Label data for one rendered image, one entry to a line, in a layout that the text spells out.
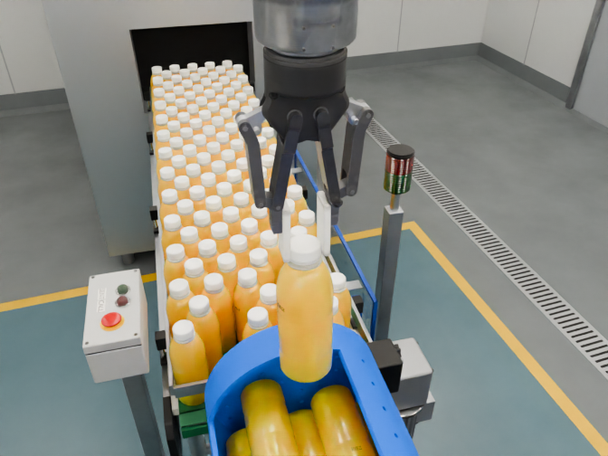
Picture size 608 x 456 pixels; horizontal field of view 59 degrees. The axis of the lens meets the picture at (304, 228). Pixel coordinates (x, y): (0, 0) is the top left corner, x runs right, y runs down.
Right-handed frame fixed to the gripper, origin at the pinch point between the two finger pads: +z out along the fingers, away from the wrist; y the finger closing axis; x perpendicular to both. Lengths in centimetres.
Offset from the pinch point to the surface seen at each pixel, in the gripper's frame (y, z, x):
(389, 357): 22, 48, 17
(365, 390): 7.8, 26.3, -3.8
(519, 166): 214, 152, 233
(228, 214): -3, 40, 61
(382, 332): 36, 79, 50
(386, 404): 10.7, 28.6, -5.2
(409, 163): 37, 25, 50
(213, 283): -9, 39, 37
